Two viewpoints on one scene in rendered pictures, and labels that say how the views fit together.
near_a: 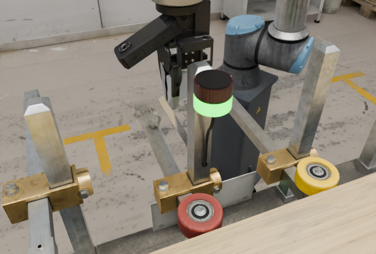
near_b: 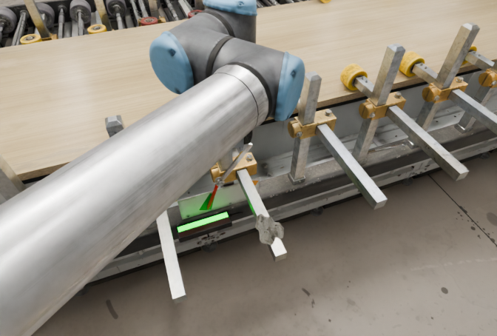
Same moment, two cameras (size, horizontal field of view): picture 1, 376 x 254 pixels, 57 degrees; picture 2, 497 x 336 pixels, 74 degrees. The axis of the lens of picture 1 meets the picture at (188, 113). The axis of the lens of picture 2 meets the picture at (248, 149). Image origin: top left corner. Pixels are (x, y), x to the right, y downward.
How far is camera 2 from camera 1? 114 cm
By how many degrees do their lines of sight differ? 97
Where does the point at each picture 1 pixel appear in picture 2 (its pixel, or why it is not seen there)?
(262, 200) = (174, 217)
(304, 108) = not seen: hidden behind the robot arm
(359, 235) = not seen: hidden behind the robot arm
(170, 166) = (245, 177)
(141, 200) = not seen: outside the picture
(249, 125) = (168, 230)
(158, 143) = (255, 198)
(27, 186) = (321, 115)
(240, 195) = (191, 210)
